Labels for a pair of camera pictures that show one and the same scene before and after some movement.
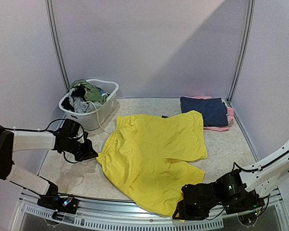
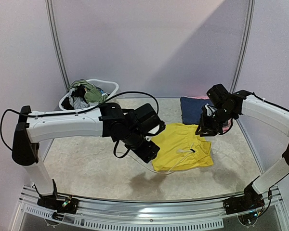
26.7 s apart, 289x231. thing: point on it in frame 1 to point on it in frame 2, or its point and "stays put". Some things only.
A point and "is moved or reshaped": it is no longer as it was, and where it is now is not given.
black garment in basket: x=79 y=91 stays put
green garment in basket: x=91 y=93 stays put
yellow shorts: x=147 y=157 is moved or reshaped
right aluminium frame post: x=244 y=48 stays put
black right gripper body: x=187 y=203 to x=205 y=124
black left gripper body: x=80 y=151 to x=145 y=154
